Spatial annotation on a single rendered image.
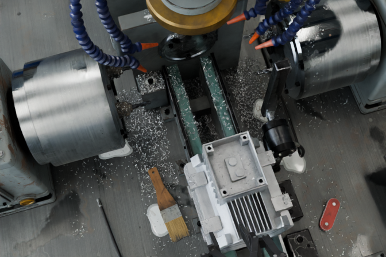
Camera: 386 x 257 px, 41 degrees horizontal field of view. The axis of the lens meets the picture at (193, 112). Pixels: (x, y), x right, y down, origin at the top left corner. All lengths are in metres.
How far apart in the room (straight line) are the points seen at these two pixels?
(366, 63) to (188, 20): 0.47
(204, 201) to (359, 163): 0.52
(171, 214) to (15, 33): 0.72
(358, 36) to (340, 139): 0.37
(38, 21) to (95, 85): 0.59
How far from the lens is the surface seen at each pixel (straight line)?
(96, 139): 1.16
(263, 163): 1.14
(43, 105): 1.14
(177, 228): 1.38
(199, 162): 1.12
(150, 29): 1.22
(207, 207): 1.12
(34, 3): 1.71
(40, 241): 1.44
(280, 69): 1.03
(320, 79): 1.22
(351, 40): 1.22
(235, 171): 1.07
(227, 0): 1.00
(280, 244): 1.26
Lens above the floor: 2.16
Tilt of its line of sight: 68 degrees down
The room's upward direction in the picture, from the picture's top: 2 degrees counter-clockwise
